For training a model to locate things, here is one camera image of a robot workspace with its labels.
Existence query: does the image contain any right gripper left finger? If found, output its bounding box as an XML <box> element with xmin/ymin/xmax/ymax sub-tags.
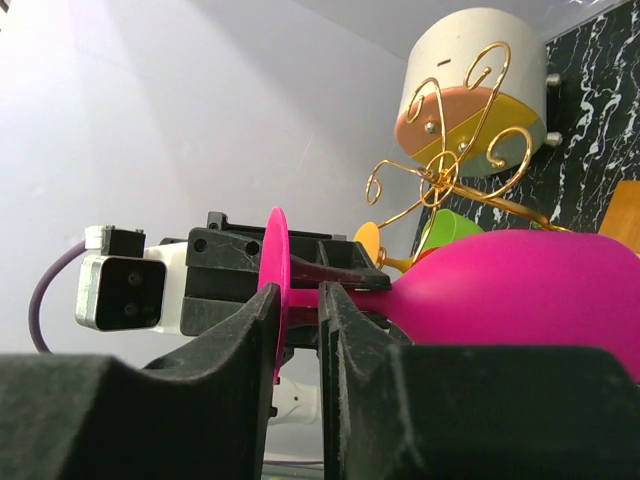
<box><xmin>1</xmin><ymin>285</ymin><xmax>280</xmax><ymax>479</ymax></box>

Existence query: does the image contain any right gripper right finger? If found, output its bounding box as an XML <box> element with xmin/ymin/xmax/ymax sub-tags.
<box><xmin>319</xmin><ymin>283</ymin><xmax>639</xmax><ymax>479</ymax></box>

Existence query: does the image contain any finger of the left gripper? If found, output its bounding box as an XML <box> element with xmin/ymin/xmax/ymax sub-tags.
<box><xmin>290</xmin><ymin>239</ymin><xmax>391</xmax><ymax>291</ymax></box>

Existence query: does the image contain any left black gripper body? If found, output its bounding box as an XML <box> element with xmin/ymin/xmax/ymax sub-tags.
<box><xmin>179</xmin><ymin>212</ymin><xmax>360</xmax><ymax>336</ymax></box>

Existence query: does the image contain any orange wine glass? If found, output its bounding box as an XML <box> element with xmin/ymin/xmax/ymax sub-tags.
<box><xmin>354</xmin><ymin>222</ymin><xmax>414</xmax><ymax>273</ymax></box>

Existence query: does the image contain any magenta wine glass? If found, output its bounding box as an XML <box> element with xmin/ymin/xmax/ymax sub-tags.
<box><xmin>257</xmin><ymin>206</ymin><xmax>640</xmax><ymax>386</ymax></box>

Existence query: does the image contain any green wine glass rear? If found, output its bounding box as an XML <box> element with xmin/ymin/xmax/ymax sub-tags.
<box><xmin>417</xmin><ymin>209</ymin><xmax>483</xmax><ymax>253</ymax></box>

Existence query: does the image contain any orange wooden rack base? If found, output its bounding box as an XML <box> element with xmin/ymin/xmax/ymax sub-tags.
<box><xmin>598</xmin><ymin>180</ymin><xmax>640</xmax><ymax>253</ymax></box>

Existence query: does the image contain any round cream drawer cabinet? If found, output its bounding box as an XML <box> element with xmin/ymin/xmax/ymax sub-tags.
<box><xmin>395</xmin><ymin>7</ymin><xmax>550</xmax><ymax>177</ymax></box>

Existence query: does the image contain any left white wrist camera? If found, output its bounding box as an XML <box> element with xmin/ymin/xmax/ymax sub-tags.
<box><xmin>75</xmin><ymin>225</ymin><xmax>187</xmax><ymax>335</ymax></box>

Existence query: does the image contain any gold wire glass rack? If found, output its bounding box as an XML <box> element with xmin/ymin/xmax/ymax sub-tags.
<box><xmin>364</xmin><ymin>42</ymin><xmax>584</xmax><ymax>234</ymax></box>

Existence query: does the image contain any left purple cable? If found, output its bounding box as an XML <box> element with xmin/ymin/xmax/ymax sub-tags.
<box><xmin>28</xmin><ymin>239</ymin><xmax>89</xmax><ymax>354</ymax></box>

